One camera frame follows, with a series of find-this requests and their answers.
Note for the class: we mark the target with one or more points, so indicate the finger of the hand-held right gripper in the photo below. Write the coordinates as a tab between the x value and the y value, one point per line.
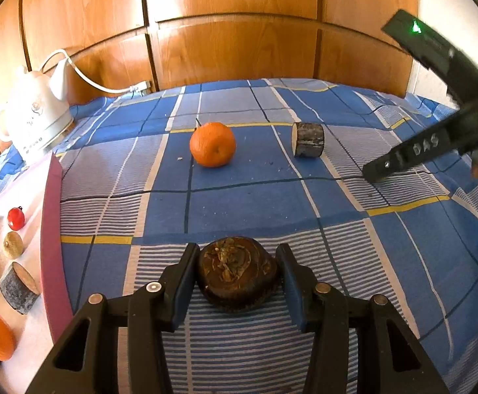
419	147

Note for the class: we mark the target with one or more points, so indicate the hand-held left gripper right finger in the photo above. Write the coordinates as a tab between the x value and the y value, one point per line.
294	295

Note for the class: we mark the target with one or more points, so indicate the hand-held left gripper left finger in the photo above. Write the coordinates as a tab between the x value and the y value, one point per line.
181	295

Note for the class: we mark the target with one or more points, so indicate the small dark brown fruit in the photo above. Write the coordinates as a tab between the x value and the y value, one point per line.
236	275

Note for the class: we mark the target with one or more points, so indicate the white tray with pink rim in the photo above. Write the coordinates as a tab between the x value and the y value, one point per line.
37	225

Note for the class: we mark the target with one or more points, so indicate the cut wood log piece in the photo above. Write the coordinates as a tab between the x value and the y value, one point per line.
19	289
309	139

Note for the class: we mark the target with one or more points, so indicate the small beige round fruit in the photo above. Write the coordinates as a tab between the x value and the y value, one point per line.
13	245

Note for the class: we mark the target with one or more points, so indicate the small red tomato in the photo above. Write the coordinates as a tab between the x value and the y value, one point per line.
16	218

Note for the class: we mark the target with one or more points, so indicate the blue plaid cloth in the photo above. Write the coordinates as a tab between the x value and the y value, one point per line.
243	205

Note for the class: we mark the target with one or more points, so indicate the white ceramic electric kettle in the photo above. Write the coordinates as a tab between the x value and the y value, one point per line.
37	115

